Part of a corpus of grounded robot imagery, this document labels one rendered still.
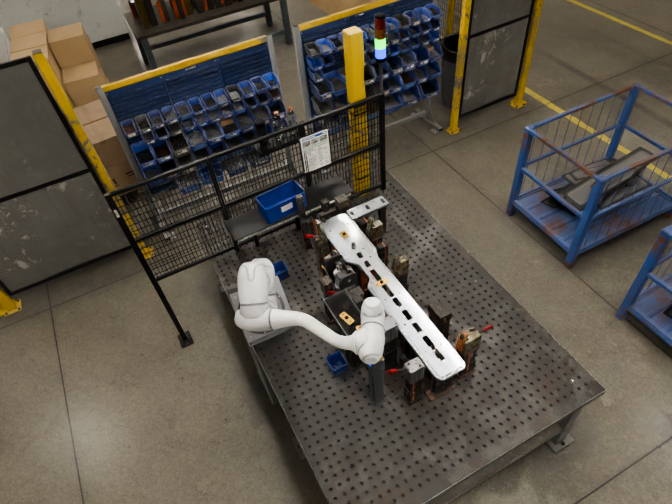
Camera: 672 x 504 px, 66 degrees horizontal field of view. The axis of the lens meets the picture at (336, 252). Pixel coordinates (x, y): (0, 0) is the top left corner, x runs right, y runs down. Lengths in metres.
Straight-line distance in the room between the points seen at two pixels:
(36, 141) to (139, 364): 1.81
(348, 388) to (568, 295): 2.17
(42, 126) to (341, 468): 3.08
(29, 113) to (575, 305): 4.27
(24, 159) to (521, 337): 3.64
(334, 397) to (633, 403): 2.10
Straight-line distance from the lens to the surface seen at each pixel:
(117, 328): 4.68
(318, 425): 2.99
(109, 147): 5.46
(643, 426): 4.09
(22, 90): 4.18
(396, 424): 2.97
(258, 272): 2.41
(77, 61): 6.99
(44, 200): 4.63
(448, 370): 2.79
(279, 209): 3.47
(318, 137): 3.54
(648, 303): 4.48
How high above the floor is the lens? 3.42
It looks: 47 degrees down
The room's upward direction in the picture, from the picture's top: 7 degrees counter-clockwise
